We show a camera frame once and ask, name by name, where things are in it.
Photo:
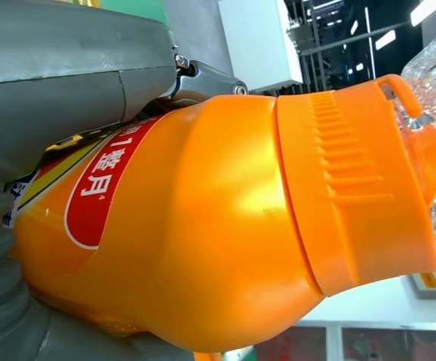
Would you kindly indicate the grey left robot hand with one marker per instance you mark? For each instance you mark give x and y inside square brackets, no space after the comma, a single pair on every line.
[52,74]

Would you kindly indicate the orange bottle with clear cap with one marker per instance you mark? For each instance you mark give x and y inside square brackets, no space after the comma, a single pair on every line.
[203,214]

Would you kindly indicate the yellow plastic sheet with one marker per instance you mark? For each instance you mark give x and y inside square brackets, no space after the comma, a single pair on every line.
[78,2]

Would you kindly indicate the green table mat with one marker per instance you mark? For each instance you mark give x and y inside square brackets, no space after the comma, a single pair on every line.
[135,9]

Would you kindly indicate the white box cabinet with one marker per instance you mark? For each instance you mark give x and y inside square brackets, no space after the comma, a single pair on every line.
[259,45]

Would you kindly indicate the white ceiling light bar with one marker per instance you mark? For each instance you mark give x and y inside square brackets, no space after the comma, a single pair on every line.
[385,40]
[426,11]

